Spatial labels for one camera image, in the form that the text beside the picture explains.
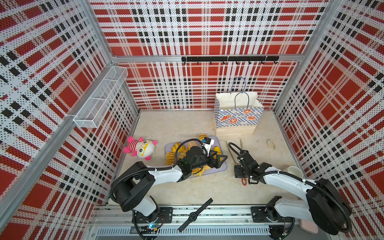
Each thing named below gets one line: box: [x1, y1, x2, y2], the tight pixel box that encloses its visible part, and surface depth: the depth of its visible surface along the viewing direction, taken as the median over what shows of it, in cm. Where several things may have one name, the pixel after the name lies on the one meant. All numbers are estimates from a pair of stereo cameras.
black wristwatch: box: [178, 197, 214, 233], surface depth 75 cm
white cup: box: [287, 166, 304, 179], surface depth 84 cm
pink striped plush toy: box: [123, 136, 157, 161], surface depth 94 cm
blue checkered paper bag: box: [214, 77, 265, 136], surface depth 95 cm
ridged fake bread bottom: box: [191, 165, 211, 177], surface depth 76 cm
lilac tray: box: [164, 136, 226, 172], surface depth 73 cm
